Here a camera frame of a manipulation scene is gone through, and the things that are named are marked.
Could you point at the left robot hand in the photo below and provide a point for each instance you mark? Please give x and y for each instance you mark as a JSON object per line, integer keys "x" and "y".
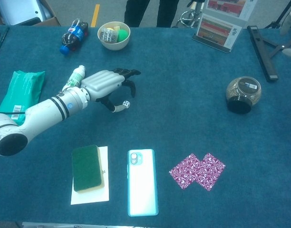
{"x": 102, "y": 82}

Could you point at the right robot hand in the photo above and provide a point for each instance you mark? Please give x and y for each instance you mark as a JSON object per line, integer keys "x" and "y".
{"x": 287, "y": 26}

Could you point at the white die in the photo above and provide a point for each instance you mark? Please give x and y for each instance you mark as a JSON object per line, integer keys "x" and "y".
{"x": 126, "y": 103}

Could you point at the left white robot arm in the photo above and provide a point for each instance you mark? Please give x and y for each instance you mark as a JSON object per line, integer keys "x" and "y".
{"x": 41, "y": 114}

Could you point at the white plastic bottle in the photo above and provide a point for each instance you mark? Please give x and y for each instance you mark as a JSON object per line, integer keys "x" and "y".
{"x": 75, "y": 79}

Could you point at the cola bottle blue cap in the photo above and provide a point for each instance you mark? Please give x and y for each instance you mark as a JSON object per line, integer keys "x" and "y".
{"x": 74, "y": 35}

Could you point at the black tripod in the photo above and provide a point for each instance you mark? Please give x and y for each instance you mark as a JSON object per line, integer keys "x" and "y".
{"x": 278, "y": 16}

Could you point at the black folding stand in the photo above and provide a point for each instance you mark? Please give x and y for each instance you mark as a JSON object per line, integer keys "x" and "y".
{"x": 263, "y": 52}

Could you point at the beige bowl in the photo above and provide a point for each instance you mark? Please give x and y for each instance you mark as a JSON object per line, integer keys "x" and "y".
{"x": 114, "y": 46}

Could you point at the clear plastic box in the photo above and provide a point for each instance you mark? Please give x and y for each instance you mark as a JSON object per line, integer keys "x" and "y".
{"x": 108, "y": 36}

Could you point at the green ball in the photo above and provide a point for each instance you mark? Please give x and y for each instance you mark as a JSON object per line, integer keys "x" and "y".
{"x": 123, "y": 35}

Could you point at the yellow foam block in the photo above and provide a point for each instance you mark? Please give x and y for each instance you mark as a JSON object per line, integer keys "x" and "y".
{"x": 117, "y": 28}

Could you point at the palace photo postcard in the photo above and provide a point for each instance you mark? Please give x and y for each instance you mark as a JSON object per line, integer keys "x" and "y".
{"x": 226, "y": 6}
{"x": 216, "y": 31}

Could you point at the clear acrylic display stand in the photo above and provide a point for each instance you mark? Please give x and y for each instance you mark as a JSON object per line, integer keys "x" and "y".
{"x": 225, "y": 48}

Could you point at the green wet wipes pack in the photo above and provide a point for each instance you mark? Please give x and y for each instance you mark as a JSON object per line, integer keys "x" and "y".
{"x": 24, "y": 88}

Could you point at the cardboard box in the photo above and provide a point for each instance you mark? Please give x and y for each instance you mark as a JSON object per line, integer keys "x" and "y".
{"x": 50, "y": 21}

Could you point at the glass jar black lid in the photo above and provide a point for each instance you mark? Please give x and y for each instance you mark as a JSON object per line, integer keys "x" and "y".
{"x": 243, "y": 95}

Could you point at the teal felt table cover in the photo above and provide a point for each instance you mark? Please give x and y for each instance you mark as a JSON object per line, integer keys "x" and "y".
{"x": 183, "y": 107}

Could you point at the green scouring sponge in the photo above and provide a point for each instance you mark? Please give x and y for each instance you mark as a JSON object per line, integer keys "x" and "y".
{"x": 87, "y": 167}

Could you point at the person in black trousers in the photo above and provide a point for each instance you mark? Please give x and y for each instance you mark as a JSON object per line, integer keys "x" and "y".
{"x": 164, "y": 12}

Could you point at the chrome stool base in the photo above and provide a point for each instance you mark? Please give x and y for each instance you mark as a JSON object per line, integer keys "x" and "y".
{"x": 191, "y": 16}

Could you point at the dark pencil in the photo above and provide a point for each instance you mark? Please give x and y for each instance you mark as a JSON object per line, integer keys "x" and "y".
{"x": 0, "y": 42}

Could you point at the teal smartphone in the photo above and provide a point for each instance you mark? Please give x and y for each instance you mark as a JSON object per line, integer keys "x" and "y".
{"x": 143, "y": 185}

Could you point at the white paper card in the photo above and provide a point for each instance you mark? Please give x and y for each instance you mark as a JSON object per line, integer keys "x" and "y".
{"x": 98, "y": 197}

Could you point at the purple patterned card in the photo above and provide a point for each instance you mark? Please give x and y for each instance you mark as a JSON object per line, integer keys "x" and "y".
{"x": 212, "y": 171}
{"x": 183, "y": 172}

